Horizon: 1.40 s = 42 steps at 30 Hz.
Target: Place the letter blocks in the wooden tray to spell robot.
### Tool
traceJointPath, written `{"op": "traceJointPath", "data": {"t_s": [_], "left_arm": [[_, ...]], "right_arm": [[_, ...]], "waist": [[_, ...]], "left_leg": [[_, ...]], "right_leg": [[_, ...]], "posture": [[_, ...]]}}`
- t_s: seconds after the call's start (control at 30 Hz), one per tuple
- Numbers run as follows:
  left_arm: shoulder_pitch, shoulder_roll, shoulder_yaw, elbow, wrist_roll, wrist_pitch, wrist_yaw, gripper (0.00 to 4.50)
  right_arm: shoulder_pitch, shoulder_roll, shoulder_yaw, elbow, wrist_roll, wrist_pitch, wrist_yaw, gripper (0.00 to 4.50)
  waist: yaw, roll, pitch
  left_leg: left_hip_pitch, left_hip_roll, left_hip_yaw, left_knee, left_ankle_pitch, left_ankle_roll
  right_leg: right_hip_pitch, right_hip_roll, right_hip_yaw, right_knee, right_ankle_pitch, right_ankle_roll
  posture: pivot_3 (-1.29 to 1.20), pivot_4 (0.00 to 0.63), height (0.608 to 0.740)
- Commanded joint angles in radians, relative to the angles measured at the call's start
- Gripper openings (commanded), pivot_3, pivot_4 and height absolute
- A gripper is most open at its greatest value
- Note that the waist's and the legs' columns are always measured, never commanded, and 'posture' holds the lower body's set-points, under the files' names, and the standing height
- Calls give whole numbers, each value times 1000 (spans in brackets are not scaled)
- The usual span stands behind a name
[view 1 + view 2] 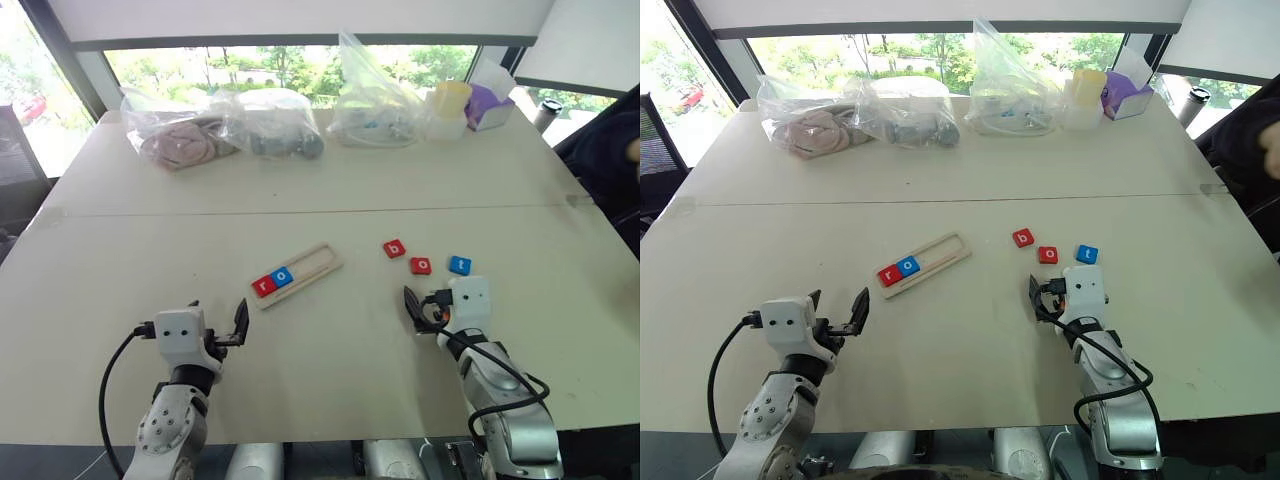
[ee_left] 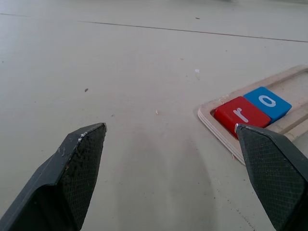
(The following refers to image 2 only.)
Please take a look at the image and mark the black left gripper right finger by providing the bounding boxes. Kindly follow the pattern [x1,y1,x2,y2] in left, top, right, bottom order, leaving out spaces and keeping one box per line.
[234,123,308,231]

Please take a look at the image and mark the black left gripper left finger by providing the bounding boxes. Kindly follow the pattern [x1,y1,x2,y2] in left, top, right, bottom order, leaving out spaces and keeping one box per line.
[0,122,108,231]

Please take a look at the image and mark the blue letter o tile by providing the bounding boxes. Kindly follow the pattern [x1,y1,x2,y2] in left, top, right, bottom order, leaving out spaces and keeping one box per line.
[243,86,293,125]

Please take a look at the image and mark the wooden letter tray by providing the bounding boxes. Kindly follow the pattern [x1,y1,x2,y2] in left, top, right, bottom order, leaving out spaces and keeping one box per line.
[197,64,308,166]

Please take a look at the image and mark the red letter r tile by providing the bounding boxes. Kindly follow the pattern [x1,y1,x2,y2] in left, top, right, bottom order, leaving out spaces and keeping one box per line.
[213,96,271,140]

